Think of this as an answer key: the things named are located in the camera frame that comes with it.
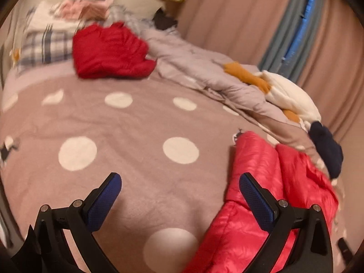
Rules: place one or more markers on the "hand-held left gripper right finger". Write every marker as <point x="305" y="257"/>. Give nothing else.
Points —
<point x="257" y="202"/>

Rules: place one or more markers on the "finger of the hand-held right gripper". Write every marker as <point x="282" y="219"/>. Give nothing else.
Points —
<point x="345" y="248"/>

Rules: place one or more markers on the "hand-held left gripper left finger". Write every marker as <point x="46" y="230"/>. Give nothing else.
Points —
<point x="103" y="202"/>

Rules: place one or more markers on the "red hooded puffer jacket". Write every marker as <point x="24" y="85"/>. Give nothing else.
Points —
<point x="298" y="176"/>

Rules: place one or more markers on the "polka dot bedsheet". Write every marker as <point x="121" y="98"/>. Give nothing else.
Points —
<point x="128" y="125"/>

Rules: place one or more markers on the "navy blue garment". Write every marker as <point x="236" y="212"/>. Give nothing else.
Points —
<point x="327" y="148"/>

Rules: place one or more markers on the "pink curtain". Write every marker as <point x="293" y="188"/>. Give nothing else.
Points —
<point x="335" y="76"/>
<point x="233" y="14"/>

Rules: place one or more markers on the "dark red folded puffer jacket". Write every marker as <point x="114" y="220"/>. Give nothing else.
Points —
<point x="111" y="51"/>

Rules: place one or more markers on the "blue-grey curtain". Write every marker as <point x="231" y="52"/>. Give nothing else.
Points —
<point x="284" y="51"/>

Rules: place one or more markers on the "grey duvet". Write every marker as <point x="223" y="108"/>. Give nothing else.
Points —
<point x="184" y="57"/>

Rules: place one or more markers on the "window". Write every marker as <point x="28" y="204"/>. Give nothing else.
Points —
<point x="304" y="20"/>

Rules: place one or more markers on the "black cloth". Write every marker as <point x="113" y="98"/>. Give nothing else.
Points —
<point x="165" y="21"/>

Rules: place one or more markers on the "white cloth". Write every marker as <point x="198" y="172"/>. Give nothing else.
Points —
<point x="48" y="17"/>

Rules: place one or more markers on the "pink garment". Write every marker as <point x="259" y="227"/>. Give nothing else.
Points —
<point x="85" y="8"/>

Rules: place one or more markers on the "cream pillow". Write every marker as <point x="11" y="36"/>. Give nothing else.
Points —
<point x="142" y="0"/>

